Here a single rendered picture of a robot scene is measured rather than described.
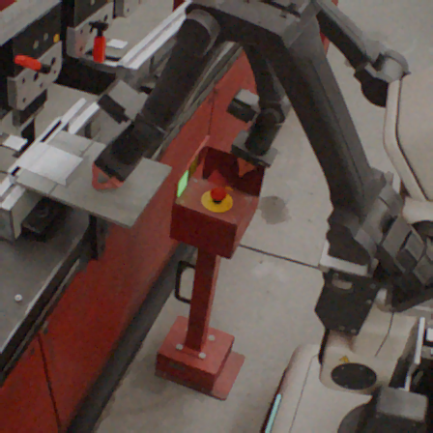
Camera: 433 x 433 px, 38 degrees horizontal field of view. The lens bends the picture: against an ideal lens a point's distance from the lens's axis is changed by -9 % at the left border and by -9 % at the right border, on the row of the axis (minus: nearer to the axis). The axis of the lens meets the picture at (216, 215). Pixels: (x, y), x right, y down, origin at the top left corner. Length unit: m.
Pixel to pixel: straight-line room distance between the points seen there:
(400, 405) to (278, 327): 1.07
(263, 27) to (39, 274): 0.78
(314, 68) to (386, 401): 0.82
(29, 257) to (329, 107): 0.76
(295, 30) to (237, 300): 1.80
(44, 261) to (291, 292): 1.33
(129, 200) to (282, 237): 1.45
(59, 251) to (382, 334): 0.65
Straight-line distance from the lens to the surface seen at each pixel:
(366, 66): 1.24
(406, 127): 0.99
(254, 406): 2.16
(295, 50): 0.69
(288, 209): 2.76
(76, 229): 1.37
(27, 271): 1.30
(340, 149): 0.80
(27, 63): 1.07
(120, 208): 1.23
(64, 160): 1.33
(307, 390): 1.89
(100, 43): 1.32
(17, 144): 1.38
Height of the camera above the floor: 1.86
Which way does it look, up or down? 44 degrees down
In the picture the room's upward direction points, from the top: 9 degrees clockwise
